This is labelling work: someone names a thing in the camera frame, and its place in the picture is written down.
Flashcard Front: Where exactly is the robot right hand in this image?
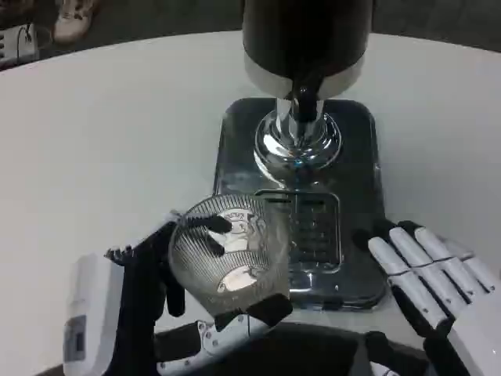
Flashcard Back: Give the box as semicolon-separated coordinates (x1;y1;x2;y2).
351;219;501;376

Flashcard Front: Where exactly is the black dispenser tap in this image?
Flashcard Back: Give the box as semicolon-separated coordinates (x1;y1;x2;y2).
291;72;325;123

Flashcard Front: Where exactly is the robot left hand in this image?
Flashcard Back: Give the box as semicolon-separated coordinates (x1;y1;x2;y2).
63;209;294;376

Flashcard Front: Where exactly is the beige shoe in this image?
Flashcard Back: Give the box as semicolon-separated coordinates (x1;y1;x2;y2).
52;0;101;44

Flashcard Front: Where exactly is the black robot torso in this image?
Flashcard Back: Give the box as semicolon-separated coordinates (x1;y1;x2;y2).
153;321;371;376

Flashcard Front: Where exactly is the black cable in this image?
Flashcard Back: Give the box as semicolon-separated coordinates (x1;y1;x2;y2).
16;22;34;60

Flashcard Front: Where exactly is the drip tray grid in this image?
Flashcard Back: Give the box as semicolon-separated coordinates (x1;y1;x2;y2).
254;190;342;274

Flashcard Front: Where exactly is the white box with vents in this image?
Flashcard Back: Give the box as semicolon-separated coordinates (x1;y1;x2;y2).
0;22;41;72

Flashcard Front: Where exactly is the clear ribbed glass cup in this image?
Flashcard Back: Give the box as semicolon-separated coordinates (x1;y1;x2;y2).
167;194;293;316

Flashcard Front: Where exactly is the black drink dispenser chrome stand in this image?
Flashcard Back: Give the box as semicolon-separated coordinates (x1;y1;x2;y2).
240;0;368;172

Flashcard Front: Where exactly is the steel drip tray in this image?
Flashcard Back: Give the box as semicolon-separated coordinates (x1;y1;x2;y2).
212;96;389;311

